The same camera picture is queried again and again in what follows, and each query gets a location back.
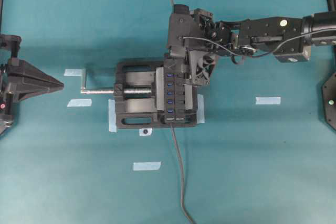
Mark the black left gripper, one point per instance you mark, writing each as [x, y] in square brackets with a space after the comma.
[12, 74]

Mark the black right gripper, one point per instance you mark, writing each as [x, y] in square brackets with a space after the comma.
[191, 41]

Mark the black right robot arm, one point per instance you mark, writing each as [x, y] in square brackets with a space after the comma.
[288, 39]

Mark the black USB hub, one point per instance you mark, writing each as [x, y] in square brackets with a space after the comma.
[174, 90]

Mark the blue tape strip upper left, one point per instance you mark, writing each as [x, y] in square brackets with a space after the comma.
[73, 72]

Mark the blue tape strip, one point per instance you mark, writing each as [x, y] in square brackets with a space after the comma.
[146, 166]
[268, 100]
[73, 72]

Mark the blue tape under vise right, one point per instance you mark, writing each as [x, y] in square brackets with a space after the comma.
[200, 116]

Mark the blue tape under vise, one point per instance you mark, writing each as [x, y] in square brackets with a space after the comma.
[200, 116]
[112, 116]

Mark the black bench vise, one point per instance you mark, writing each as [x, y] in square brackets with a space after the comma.
[138, 92]

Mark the blue tape strip mid left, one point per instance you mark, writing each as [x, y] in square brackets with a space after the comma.
[79, 103]

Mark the white sticker with black dot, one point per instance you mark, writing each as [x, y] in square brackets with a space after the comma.
[145, 132]

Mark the blue tape under vise left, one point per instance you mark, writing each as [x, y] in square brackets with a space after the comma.
[112, 116]

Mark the blue tape strip right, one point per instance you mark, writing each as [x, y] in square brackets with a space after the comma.
[268, 100]

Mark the blue tape strip bottom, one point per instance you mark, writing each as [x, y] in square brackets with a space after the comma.
[146, 166]

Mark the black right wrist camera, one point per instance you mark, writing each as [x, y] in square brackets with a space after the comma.
[180, 14]

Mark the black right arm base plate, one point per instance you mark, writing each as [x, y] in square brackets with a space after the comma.
[328, 96]

